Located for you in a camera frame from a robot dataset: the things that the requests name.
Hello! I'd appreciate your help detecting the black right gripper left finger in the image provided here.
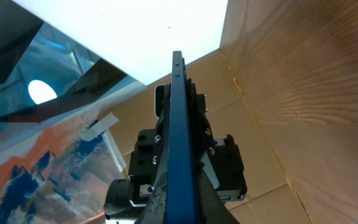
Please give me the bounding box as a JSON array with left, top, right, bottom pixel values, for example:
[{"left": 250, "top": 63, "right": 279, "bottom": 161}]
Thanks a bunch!
[{"left": 135, "top": 172, "right": 168, "bottom": 224}]

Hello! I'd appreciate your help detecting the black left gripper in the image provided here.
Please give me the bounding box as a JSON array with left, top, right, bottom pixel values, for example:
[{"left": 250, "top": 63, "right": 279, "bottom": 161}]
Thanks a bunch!
[{"left": 127, "top": 77, "right": 248, "bottom": 203}]

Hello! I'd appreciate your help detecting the blue Samsung Galaxy smartphone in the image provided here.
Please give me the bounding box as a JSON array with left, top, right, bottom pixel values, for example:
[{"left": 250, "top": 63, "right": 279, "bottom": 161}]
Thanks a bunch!
[{"left": 166, "top": 51, "right": 198, "bottom": 223}]

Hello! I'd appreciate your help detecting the colourful abstract painting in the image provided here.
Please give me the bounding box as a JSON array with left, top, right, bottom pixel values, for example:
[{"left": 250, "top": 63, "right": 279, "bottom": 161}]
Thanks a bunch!
[{"left": 0, "top": 111, "right": 122, "bottom": 223}]

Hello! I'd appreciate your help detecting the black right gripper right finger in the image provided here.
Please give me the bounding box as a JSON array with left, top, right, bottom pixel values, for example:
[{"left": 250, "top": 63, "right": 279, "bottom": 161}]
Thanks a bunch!
[{"left": 195, "top": 162, "right": 239, "bottom": 224}]

